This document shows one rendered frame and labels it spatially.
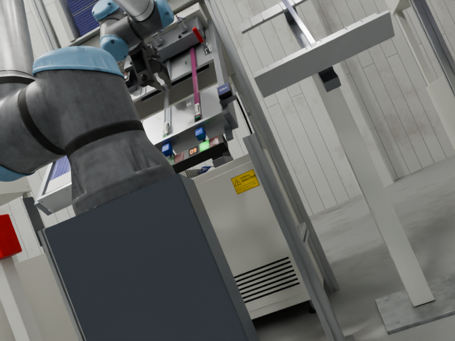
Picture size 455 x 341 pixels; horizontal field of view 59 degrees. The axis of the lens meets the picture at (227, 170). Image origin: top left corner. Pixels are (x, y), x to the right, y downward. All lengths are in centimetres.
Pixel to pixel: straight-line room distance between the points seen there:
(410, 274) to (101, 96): 99
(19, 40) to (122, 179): 34
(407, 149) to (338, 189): 86
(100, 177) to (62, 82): 14
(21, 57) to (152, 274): 42
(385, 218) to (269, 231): 42
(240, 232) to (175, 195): 98
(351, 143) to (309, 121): 318
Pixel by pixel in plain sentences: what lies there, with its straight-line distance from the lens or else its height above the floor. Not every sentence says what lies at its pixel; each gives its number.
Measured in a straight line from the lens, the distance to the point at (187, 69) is 151.
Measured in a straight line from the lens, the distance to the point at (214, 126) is 115.
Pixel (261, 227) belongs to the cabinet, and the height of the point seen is 36.
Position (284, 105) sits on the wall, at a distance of 438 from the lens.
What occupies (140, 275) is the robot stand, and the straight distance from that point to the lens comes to 51.
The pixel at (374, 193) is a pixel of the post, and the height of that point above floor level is 35.
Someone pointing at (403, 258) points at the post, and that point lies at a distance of 126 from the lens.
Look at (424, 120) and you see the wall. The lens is 477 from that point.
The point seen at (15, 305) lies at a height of 44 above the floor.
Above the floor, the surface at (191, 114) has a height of 78.
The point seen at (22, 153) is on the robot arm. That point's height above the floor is 67.
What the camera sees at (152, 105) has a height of 104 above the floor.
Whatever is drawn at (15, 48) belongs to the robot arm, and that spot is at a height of 85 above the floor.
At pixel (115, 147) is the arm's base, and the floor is 62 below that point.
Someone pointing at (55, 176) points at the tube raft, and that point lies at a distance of 146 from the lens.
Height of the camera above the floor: 50
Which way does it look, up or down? 4 degrees up
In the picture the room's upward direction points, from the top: 23 degrees counter-clockwise
